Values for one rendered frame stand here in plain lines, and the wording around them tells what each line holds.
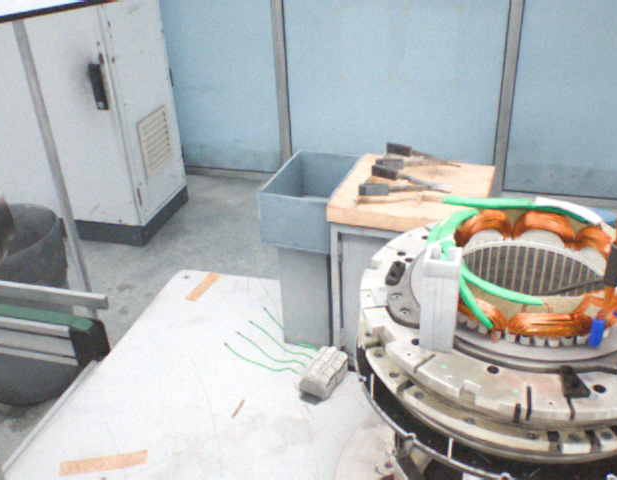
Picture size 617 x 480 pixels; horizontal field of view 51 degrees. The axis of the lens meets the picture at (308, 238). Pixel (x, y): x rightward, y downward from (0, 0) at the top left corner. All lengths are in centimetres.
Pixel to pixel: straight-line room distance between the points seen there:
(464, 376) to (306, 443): 41
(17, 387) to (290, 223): 150
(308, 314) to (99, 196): 207
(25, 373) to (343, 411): 143
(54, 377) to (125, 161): 101
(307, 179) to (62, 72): 189
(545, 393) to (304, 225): 47
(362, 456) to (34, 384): 153
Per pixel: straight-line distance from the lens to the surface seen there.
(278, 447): 93
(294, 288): 101
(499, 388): 55
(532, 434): 57
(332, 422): 95
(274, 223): 93
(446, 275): 53
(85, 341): 126
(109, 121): 280
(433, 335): 57
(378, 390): 65
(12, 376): 224
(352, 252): 91
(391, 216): 85
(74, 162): 299
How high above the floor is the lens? 146
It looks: 30 degrees down
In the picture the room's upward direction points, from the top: 3 degrees counter-clockwise
